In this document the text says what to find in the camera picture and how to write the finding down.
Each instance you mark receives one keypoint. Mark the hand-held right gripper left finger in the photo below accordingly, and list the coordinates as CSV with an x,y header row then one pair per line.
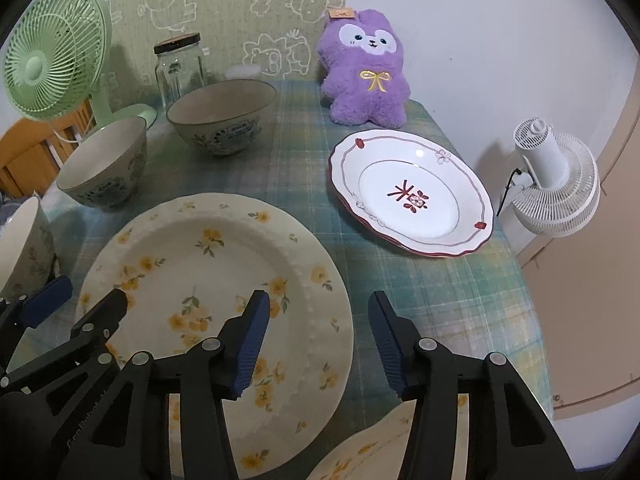
x,y
252,345

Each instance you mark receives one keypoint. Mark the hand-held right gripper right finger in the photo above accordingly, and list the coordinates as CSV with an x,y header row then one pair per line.
x,y
387,345

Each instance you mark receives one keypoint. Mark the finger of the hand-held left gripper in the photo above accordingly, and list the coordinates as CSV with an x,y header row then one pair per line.
x,y
47,297
100,312

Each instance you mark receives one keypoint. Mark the small patterned ceramic bowl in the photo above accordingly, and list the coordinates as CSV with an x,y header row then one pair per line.
x,y
25,255

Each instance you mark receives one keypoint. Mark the large yellow floral plate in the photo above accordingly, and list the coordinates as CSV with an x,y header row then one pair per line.
x,y
200,270

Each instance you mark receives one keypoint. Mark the large dark-rimmed ceramic bowl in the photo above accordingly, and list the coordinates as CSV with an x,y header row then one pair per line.
x,y
220,135

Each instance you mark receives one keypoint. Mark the small yellow floral plate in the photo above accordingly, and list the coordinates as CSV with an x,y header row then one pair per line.
x,y
360,455

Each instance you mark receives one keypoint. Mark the medium patterned ceramic bowl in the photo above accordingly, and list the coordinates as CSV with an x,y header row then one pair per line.
x,y
100,185

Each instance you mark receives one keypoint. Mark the white red-rimmed plate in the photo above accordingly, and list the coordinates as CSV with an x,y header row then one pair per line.
x,y
410,170

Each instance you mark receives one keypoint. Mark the plaid tablecloth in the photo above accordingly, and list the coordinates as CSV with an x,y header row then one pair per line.
x,y
300,160

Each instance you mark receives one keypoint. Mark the green desk fan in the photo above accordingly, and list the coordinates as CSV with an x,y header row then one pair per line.
x,y
40,67

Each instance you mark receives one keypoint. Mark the white standing fan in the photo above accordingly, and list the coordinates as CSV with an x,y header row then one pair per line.
x,y
545,160

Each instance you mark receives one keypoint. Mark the purple plush toy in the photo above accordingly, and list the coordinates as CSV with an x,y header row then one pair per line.
x,y
365,95

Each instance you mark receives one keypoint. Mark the glass jar with dark lid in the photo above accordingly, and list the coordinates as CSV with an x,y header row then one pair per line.
x,y
175,70

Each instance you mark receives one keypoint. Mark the cotton swab container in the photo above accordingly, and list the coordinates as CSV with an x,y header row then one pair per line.
x,y
245,71

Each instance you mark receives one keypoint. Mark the green printed wall mat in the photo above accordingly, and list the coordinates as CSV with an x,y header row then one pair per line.
x,y
225,10

